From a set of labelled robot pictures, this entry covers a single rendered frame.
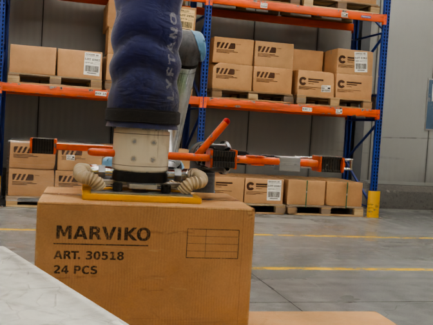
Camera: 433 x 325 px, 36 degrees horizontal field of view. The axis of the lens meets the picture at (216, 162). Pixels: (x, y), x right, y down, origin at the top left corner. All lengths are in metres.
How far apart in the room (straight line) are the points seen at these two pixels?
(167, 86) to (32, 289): 1.42
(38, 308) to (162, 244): 1.34
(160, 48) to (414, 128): 10.36
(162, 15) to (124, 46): 0.14
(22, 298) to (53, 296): 0.03
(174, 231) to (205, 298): 0.21
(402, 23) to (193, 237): 10.44
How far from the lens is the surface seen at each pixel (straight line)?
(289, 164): 2.11
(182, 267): 1.89
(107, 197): 1.91
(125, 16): 1.99
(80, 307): 0.55
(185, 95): 2.66
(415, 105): 12.16
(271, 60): 9.71
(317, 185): 9.98
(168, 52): 1.98
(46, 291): 0.60
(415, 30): 12.24
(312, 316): 2.40
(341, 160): 2.17
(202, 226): 1.88
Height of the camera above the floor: 1.17
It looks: 3 degrees down
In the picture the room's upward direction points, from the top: 4 degrees clockwise
